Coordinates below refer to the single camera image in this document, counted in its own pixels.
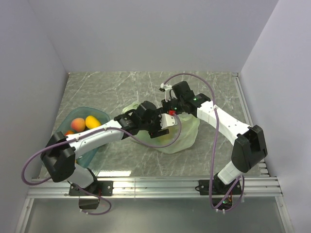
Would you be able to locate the fruit inside bag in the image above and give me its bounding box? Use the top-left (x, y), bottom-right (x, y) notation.
top-left (155, 135), bottom-right (173, 146)

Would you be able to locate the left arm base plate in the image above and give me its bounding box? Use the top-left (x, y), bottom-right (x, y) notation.
top-left (69, 181), bottom-right (113, 197)

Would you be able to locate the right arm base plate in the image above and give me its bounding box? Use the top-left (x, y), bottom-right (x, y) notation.
top-left (195, 180), bottom-right (242, 196)

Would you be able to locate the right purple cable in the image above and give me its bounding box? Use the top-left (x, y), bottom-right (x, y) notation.
top-left (164, 72), bottom-right (245, 212)

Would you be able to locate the aluminium rail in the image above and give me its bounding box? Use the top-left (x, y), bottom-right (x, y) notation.
top-left (232, 73), bottom-right (271, 177)
top-left (26, 176), bottom-right (283, 199)

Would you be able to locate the aluminium rail front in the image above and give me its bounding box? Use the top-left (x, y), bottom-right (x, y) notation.
top-left (26, 176), bottom-right (283, 199)

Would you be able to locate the yellow mango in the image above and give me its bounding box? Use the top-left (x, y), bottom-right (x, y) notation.
top-left (85, 116), bottom-right (101, 129)

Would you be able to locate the teal plastic tray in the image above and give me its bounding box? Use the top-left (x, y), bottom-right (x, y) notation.
top-left (56, 107), bottom-right (110, 168)

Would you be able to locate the peach in tray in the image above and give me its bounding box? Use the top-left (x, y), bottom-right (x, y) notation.
top-left (70, 118), bottom-right (86, 132)

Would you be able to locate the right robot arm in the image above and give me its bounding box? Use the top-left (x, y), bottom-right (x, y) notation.
top-left (160, 81), bottom-right (267, 194)

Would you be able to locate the green plastic bag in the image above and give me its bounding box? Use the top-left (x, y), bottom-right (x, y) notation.
top-left (135, 113), bottom-right (200, 154)

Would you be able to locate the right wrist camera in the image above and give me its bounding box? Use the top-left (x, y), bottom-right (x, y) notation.
top-left (159, 83), bottom-right (172, 102)

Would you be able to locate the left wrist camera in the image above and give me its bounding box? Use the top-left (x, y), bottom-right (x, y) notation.
top-left (160, 110), bottom-right (177, 129)

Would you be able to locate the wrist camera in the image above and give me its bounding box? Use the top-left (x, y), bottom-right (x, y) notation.
top-left (160, 110), bottom-right (177, 129)
top-left (159, 83), bottom-right (172, 102)

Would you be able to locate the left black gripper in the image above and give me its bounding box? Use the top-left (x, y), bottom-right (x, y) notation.
top-left (140, 108), bottom-right (170, 138)

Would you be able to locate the aluminium rail right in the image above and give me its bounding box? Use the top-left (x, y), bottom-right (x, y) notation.
top-left (232, 73), bottom-right (271, 177)

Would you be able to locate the red chili pepper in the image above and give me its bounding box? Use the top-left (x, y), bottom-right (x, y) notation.
top-left (65, 130), bottom-right (75, 136)

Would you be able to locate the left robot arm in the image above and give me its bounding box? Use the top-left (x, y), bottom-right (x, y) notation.
top-left (40, 101), bottom-right (177, 195)

